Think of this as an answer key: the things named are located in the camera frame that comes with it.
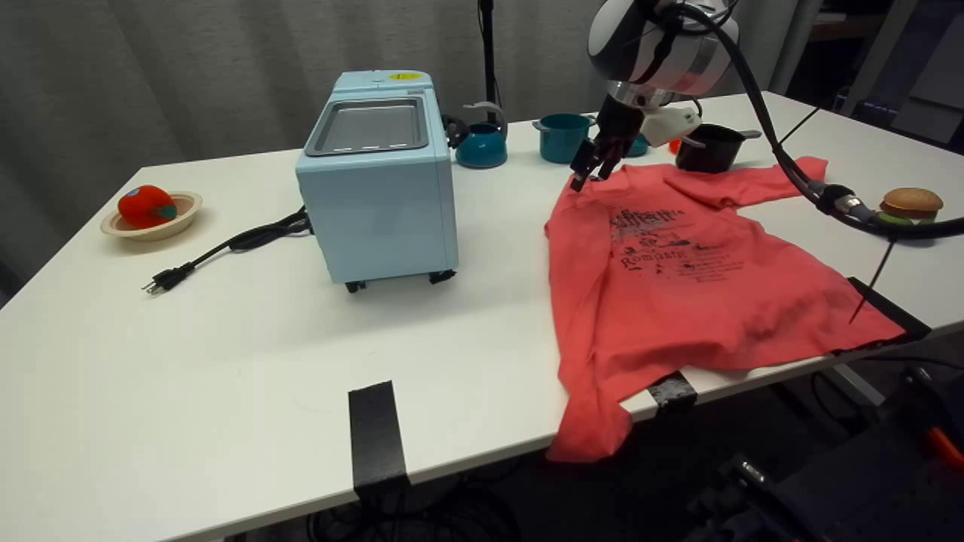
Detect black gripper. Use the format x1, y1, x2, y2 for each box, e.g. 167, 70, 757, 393
569, 95, 641, 192

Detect orange sweatshirt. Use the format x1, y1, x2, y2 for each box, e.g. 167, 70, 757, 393
544, 164, 901, 462

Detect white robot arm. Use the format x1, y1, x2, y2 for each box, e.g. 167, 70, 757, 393
569, 0, 739, 189

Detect teal pot lid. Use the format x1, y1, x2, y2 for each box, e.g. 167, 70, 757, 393
626, 136, 652, 155

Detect teal toy pot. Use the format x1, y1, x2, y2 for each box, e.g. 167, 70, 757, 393
534, 113, 593, 164

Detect teal toy kettle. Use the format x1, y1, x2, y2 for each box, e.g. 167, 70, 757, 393
444, 100, 505, 168

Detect black toy saucepan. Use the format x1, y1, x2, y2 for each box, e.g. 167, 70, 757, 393
674, 123, 759, 173

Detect light blue toaster oven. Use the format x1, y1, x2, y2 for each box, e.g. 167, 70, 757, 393
294, 70, 458, 292

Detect black table clamp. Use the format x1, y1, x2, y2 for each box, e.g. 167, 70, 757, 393
647, 372, 697, 408

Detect toy hamburger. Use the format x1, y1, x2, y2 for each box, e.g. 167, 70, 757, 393
879, 185, 943, 223

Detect black tape strip right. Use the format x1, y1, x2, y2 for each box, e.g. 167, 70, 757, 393
849, 276, 930, 341

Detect black tape strip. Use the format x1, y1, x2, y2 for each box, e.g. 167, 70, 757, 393
849, 276, 930, 341
350, 381, 407, 495

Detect black tape strip front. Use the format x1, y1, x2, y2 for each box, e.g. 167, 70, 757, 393
350, 381, 407, 495

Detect beige shallow bowl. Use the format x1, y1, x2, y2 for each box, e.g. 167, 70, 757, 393
99, 185, 202, 243

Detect red toy pepper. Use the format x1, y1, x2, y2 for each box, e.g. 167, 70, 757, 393
118, 184, 179, 228

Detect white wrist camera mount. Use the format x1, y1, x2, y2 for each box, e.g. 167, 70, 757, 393
639, 105, 702, 146

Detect black camera stand pole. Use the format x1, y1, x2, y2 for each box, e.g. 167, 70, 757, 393
477, 0, 496, 101

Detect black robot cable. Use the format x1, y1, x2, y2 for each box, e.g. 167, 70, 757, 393
652, 0, 964, 325

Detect black power cord with plug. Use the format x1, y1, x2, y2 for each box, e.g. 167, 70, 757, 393
143, 203, 316, 299

